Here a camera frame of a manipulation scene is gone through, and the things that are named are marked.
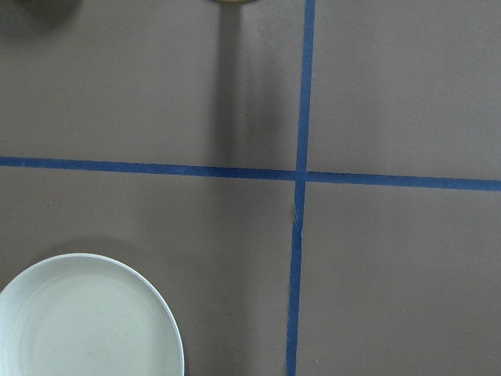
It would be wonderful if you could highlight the cream round plate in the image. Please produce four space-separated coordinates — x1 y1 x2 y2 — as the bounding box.
1 253 186 375

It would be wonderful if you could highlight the lower yellow lemon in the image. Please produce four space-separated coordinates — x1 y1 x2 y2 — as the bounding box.
214 0 254 4

